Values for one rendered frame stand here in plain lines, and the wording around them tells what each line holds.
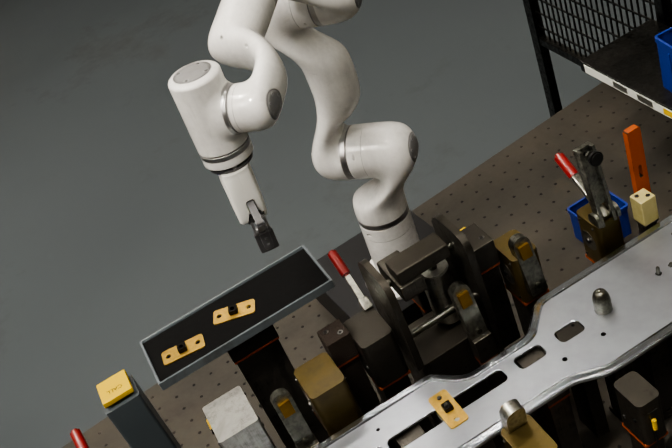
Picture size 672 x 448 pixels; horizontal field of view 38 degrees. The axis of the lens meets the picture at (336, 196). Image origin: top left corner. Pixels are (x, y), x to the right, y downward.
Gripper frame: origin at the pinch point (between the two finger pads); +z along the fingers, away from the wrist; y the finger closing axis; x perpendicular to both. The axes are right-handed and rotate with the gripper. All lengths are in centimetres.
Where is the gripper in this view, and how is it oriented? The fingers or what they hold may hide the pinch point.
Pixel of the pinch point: (261, 230)
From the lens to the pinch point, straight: 163.3
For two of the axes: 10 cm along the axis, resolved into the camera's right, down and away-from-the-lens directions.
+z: 2.9, 7.7, 5.7
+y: 3.2, 4.8, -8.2
